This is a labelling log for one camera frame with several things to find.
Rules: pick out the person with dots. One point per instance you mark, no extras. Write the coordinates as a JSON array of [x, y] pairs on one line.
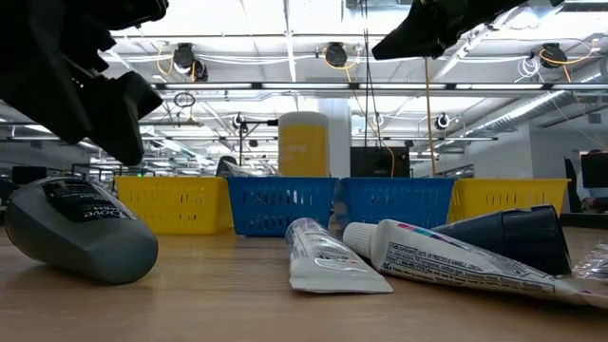
[[591, 202]]

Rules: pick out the blue plastic basket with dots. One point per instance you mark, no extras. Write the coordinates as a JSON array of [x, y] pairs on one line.
[[394, 199], [266, 204]]

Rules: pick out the long ceiling light rail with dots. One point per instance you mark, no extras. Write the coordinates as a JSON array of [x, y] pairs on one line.
[[304, 86]]

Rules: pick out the dark office chair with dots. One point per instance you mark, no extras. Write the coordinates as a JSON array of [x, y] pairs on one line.
[[223, 166]]

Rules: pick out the silver ventilation duct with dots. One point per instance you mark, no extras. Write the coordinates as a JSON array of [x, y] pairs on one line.
[[522, 111]]

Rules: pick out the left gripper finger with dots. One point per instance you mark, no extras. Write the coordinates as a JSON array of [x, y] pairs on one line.
[[119, 119], [138, 10]]

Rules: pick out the yellow canister white lid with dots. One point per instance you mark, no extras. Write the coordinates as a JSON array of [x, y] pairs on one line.
[[304, 152]]

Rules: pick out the grey Dove bottle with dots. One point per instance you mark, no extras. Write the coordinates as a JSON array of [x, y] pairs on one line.
[[95, 247]]

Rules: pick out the black monitor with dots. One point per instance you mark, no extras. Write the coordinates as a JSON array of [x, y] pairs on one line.
[[596, 168], [28, 175]]

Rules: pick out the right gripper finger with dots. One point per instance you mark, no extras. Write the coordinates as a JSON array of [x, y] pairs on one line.
[[423, 35]]

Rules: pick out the yellow plastic basket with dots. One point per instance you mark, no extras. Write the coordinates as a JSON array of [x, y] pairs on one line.
[[503, 195], [176, 204]]

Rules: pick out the white toothpaste tube ribbed cap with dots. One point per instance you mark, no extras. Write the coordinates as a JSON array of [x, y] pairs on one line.
[[451, 266]]

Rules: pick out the dark navy tube black cap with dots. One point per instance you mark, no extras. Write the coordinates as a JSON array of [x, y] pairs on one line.
[[518, 237]]

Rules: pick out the large black screen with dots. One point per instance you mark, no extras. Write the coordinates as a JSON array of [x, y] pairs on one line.
[[380, 161]]

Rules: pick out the small white Crest toothpaste tube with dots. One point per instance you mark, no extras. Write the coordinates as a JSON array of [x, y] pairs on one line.
[[328, 266]]

